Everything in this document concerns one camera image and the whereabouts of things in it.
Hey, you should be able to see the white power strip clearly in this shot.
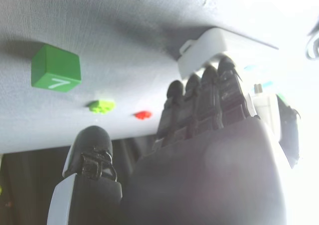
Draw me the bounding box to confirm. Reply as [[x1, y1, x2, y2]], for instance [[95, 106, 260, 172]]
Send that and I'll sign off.
[[177, 27, 280, 91]]

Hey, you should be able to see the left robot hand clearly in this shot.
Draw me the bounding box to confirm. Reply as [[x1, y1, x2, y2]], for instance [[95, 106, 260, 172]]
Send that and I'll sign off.
[[47, 54, 296, 225]]

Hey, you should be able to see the white charger plug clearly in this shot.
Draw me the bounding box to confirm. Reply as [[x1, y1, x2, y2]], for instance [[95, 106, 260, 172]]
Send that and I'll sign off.
[[249, 83, 282, 138]]

